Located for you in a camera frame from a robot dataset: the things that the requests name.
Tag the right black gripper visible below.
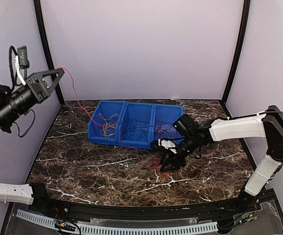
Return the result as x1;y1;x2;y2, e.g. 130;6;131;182
160;134;198;172

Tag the red cable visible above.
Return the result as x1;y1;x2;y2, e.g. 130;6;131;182
60;67;170;178
154;118;182;141

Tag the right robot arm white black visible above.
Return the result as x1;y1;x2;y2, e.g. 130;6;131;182
151;105;283;212

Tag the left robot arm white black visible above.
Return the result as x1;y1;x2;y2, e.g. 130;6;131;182
0;68;65;213

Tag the right blue storage bin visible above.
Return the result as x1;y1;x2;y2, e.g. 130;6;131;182
154;104;184;144

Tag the blue storage bin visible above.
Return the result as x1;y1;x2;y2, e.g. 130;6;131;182
118;102;155;149
154;104;184;144
87;100;126;145

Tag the middle blue storage bin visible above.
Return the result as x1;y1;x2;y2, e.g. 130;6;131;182
118;102;155;149

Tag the left blue storage bin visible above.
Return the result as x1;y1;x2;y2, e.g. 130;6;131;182
87;100;126;145

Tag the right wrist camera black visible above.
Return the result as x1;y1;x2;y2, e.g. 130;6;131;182
173;114;199;137

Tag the left black frame post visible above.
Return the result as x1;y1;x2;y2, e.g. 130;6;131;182
33;0;65;103

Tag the black frame post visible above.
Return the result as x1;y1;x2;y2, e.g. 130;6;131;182
33;0;65;103
221;0;251;106

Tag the white slotted cable duct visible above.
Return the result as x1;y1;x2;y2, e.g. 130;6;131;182
16;209;218;235

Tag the black front rail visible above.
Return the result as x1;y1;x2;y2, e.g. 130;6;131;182
9;193;279;222

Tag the right black frame post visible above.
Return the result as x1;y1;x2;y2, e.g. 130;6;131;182
221;0;251;106

